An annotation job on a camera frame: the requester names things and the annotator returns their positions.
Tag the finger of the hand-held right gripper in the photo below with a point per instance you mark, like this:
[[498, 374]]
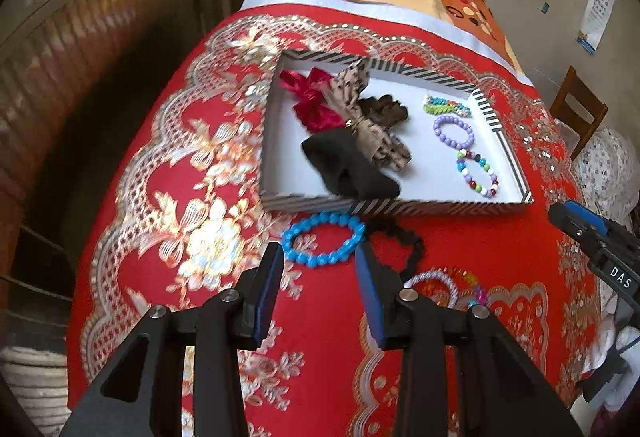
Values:
[[590, 219]]

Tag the white floral bedding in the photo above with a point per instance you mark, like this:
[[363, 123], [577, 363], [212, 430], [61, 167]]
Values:
[[610, 167]]

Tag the wall poster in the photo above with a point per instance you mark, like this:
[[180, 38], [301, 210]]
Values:
[[600, 2]]

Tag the red velvet hair bow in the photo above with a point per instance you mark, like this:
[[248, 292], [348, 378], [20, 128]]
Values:
[[320, 114]]

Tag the wooden chair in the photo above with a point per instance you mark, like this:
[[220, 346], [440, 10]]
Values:
[[575, 97]]

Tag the person's right hand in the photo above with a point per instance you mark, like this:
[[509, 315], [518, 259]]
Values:
[[630, 347]]

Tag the leopard print hair bow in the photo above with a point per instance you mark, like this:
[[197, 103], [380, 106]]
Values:
[[350, 87]]

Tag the black fabric hair bow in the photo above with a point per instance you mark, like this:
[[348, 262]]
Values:
[[345, 162]]

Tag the striped cardboard tray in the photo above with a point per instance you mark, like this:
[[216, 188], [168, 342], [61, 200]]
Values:
[[430, 172]]

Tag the woven basket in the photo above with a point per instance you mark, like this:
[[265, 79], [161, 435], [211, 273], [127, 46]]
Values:
[[35, 387]]

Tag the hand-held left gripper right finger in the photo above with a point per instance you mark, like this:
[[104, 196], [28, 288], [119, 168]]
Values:
[[370, 297]]

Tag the red floral tablecloth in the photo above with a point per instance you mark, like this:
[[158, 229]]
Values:
[[200, 157]]

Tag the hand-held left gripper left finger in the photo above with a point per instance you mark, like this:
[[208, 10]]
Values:
[[267, 297]]

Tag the wooden panelled cabinet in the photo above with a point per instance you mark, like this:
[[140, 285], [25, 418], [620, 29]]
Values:
[[100, 42]]

